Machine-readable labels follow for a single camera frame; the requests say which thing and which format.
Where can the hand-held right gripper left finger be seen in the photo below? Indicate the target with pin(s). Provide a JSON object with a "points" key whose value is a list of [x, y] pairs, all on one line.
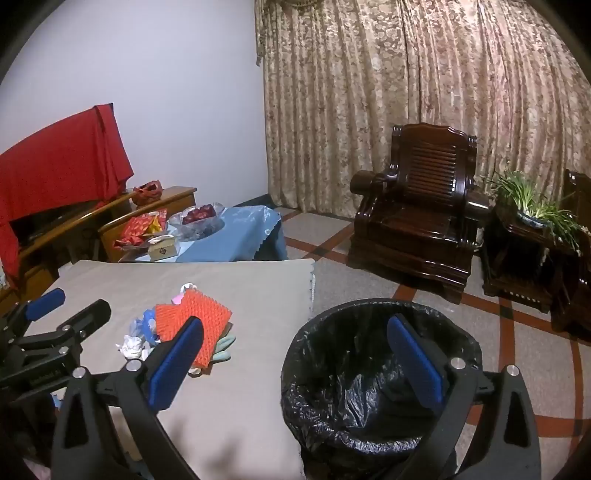
{"points": [[175, 364]]}

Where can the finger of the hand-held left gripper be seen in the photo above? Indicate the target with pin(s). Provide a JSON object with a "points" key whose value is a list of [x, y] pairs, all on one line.
{"points": [[44, 301], [90, 317]]}

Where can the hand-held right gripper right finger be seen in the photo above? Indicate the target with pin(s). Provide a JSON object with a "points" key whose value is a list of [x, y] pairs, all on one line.
{"points": [[415, 364]]}

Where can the green rubber glove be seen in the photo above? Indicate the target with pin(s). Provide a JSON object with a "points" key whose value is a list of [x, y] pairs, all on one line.
{"points": [[224, 346]]}

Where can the orange foam net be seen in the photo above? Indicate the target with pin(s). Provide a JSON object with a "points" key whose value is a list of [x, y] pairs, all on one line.
{"points": [[184, 307]]}

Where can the black bag-lined trash bin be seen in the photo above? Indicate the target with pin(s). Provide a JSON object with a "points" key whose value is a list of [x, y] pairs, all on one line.
{"points": [[332, 369]]}

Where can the white crumpled tissue ball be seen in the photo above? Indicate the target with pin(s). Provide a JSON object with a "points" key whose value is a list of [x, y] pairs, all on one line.
{"points": [[131, 346]]}

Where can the blue plastic shoe covers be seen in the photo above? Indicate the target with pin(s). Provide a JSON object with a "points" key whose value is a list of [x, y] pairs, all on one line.
{"points": [[147, 323]]}

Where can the beige tissue box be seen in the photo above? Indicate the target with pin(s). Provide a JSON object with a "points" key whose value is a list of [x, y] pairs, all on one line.
{"points": [[164, 250]]}

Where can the red patterned snack packets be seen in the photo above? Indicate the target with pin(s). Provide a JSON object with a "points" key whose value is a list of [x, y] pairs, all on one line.
{"points": [[138, 228]]}

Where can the red cloth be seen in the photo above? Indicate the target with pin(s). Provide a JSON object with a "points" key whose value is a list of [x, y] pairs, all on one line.
{"points": [[55, 166]]}

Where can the red plastic bag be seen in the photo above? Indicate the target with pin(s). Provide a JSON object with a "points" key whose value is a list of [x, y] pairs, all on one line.
{"points": [[147, 193]]}

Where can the clear glass bowl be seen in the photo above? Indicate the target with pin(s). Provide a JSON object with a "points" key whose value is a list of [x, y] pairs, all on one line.
{"points": [[198, 228]]}

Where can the dark wooden side table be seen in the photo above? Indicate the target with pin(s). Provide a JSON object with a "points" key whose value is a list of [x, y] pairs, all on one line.
{"points": [[512, 263]]}

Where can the dark wooden armchair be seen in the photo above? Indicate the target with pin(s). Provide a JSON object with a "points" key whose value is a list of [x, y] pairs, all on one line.
{"points": [[579, 286], [415, 221]]}

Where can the red apple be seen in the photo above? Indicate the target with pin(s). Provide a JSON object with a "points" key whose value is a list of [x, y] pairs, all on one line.
{"points": [[191, 215], [207, 211]]}

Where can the blue tablecloth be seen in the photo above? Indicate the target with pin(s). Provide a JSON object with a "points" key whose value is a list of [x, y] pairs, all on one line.
{"points": [[240, 235]]}

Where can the wooden television cabinet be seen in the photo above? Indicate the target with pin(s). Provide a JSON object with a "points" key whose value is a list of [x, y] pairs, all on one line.
{"points": [[175, 196]]}

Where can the potted green plant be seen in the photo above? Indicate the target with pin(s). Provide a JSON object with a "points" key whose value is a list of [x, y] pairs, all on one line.
{"points": [[531, 203]]}

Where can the beige patterned curtain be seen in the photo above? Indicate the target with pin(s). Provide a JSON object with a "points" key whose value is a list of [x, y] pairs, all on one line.
{"points": [[351, 92]]}

